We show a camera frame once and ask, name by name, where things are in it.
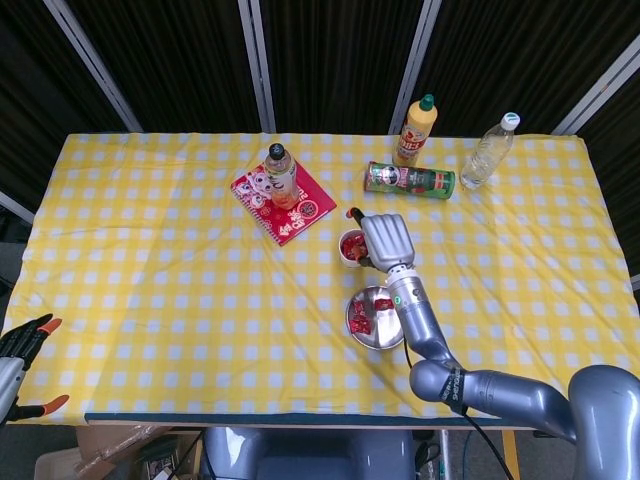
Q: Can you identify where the dark teal table pad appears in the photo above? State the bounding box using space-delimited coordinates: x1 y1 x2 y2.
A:
84 412 506 429

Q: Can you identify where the yellow white checked tablecloth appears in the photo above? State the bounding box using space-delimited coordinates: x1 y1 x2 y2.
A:
2 130 640 426

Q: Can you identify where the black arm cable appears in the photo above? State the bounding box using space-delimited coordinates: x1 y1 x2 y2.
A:
403 342 516 480

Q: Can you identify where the white paper cup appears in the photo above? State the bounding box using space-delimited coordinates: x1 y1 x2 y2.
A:
338 228 374 269

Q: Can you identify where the grey partition post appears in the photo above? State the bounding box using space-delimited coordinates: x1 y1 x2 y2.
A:
237 0 278 134
0 189 36 226
42 0 145 133
388 0 444 135
551 43 640 136

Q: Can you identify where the green chips can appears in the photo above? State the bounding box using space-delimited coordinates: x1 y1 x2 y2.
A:
363 160 456 201

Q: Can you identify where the blue cable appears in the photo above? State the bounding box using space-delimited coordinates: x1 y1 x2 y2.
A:
462 430 476 480

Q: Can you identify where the orange tea drink bottle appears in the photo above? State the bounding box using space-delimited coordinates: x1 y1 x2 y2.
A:
263 142 301 210

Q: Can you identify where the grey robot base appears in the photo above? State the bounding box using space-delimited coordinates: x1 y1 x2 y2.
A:
202 426 417 480

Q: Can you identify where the yellow bottle green cap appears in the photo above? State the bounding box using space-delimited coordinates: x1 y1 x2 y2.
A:
392 93 439 168

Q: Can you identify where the brown cardboard box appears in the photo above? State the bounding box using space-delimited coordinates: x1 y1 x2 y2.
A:
34 426 204 480

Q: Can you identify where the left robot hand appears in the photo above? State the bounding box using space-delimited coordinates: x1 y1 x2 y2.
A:
0 313 70 426

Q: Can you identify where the black curtain panel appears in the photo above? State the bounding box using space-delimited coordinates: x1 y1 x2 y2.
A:
0 0 126 211
67 0 264 134
259 0 426 135
574 82 640 279
407 0 640 135

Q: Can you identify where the clear water bottle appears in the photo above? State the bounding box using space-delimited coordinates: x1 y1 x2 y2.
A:
459 112 521 190

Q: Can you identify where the round steel plate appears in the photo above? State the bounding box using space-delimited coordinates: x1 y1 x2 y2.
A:
345 285 406 351

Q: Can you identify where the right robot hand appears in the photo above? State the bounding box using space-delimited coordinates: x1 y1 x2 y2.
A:
346 207 417 274

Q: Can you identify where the metal table leg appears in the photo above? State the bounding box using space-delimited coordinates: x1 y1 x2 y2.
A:
438 428 453 480

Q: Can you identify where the red spiral notebook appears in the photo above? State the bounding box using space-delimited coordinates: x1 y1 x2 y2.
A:
229 160 338 248

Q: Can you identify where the yellow strut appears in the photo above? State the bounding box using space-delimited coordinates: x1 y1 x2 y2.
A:
501 430 519 475

